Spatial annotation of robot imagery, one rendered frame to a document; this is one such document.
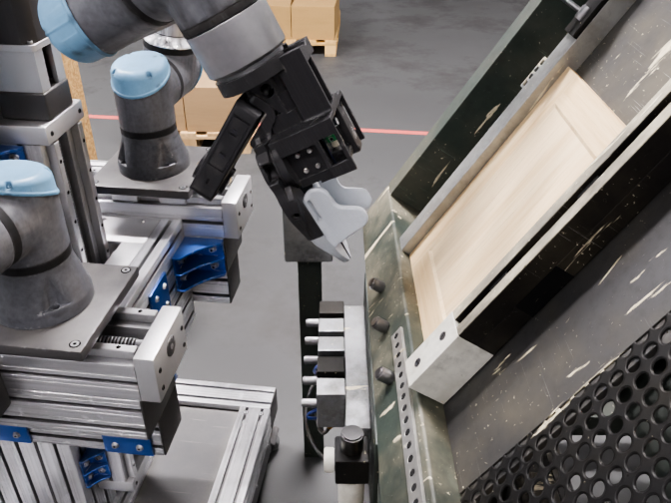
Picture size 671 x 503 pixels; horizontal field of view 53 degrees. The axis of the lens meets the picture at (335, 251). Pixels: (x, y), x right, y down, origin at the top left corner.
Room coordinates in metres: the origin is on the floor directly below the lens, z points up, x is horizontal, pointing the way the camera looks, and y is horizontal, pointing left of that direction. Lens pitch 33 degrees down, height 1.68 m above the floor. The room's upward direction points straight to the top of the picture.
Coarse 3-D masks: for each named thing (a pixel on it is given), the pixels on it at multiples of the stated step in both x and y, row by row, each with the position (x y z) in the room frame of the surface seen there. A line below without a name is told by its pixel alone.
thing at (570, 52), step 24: (624, 0) 1.22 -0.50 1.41; (600, 24) 1.22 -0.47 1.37; (576, 48) 1.22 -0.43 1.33; (552, 72) 1.22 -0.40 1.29; (528, 96) 1.22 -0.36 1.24; (504, 120) 1.23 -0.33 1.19; (480, 144) 1.25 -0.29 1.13; (480, 168) 1.22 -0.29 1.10; (456, 192) 1.22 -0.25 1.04; (432, 216) 1.22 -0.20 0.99; (408, 240) 1.22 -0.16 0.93
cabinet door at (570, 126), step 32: (544, 96) 1.21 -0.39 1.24; (576, 96) 1.11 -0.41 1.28; (544, 128) 1.13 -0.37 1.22; (576, 128) 1.04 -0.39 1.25; (608, 128) 0.96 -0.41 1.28; (512, 160) 1.14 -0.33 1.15; (544, 160) 1.05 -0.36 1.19; (576, 160) 0.97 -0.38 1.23; (480, 192) 1.16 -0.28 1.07; (512, 192) 1.06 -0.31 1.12; (544, 192) 0.98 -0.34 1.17; (448, 224) 1.17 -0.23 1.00; (480, 224) 1.07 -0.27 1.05; (512, 224) 0.99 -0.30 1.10; (416, 256) 1.18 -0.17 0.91; (448, 256) 1.08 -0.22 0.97; (480, 256) 0.99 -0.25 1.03; (416, 288) 1.09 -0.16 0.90; (448, 288) 1.00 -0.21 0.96
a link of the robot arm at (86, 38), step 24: (48, 0) 0.61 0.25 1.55; (72, 0) 0.59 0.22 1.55; (96, 0) 0.58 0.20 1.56; (120, 0) 0.57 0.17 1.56; (48, 24) 0.60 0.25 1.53; (72, 24) 0.59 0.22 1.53; (96, 24) 0.58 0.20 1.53; (120, 24) 0.58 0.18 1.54; (144, 24) 0.58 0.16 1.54; (168, 24) 0.66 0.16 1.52; (72, 48) 0.60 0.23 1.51; (96, 48) 0.59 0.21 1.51; (120, 48) 0.61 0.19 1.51
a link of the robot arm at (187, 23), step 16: (144, 0) 0.56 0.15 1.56; (160, 0) 0.56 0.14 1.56; (176, 0) 0.55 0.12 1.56; (192, 0) 0.55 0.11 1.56; (208, 0) 0.55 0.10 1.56; (224, 0) 0.55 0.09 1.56; (240, 0) 0.56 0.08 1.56; (160, 16) 0.57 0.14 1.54; (176, 16) 0.56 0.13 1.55; (192, 16) 0.55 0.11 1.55; (208, 16) 0.55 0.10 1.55; (224, 16) 0.55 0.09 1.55; (192, 32) 0.55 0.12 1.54
